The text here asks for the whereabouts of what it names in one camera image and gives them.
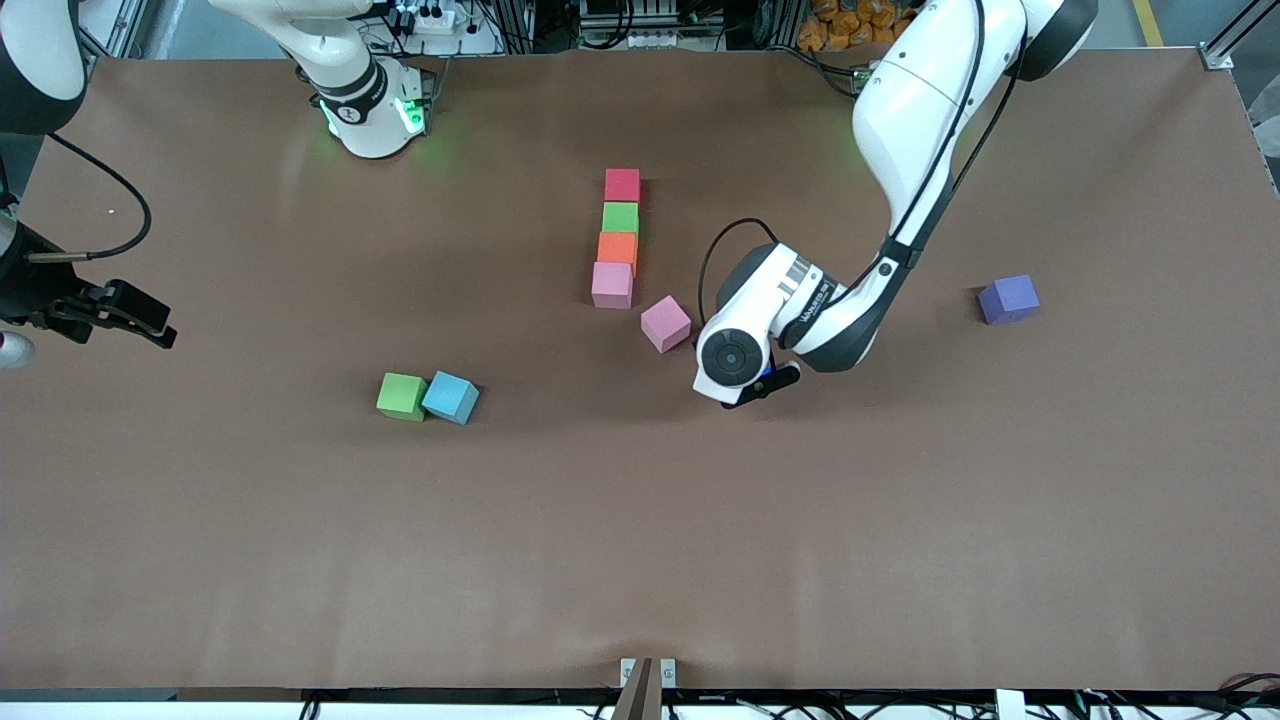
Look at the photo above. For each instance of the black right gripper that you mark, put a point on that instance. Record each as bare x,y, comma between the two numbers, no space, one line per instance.
32,290

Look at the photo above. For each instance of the pink foam cube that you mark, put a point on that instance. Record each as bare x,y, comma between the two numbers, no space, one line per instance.
611,285
665,323

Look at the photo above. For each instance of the orange foam cube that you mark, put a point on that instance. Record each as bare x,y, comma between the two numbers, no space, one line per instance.
617,248

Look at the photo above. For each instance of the green foam cube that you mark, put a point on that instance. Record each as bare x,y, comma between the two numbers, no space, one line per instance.
620,217
400,395

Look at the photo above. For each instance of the red foam cube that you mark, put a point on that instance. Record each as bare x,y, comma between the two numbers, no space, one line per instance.
622,185

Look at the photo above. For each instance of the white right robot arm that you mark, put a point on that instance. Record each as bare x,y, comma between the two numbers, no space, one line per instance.
365,110

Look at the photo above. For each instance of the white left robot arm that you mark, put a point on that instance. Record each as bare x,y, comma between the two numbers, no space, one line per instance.
920,120

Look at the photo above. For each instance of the blue foam cube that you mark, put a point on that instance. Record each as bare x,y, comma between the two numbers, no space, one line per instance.
450,397

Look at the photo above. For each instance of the white power strip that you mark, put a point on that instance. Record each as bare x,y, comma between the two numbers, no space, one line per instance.
440,18

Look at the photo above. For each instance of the metal equipment rack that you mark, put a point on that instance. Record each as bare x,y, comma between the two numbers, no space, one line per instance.
600,20

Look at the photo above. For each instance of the bag of orange fruit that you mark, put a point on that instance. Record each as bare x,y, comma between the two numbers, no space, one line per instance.
850,25

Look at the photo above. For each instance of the purple foam cube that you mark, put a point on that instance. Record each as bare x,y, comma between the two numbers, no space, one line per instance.
1008,298

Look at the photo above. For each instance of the small white box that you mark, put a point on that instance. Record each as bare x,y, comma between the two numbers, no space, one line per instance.
1010,705

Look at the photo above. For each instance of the small metal bracket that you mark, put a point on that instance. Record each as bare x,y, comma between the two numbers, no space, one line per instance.
668,672

